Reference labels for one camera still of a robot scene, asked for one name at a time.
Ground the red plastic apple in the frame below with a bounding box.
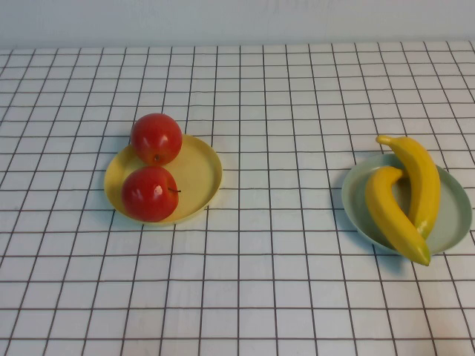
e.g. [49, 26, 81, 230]
[130, 113, 183, 167]
[121, 165, 182, 223]

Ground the yellow plastic banana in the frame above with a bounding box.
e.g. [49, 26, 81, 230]
[375, 134, 442, 240]
[364, 165, 432, 267]

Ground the yellow round plate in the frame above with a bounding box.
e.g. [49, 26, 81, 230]
[102, 132, 224, 228]

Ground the light blue round plate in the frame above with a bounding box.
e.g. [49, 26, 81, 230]
[341, 154, 473, 257]

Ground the white grid tablecloth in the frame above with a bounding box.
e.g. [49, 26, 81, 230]
[0, 41, 475, 356]

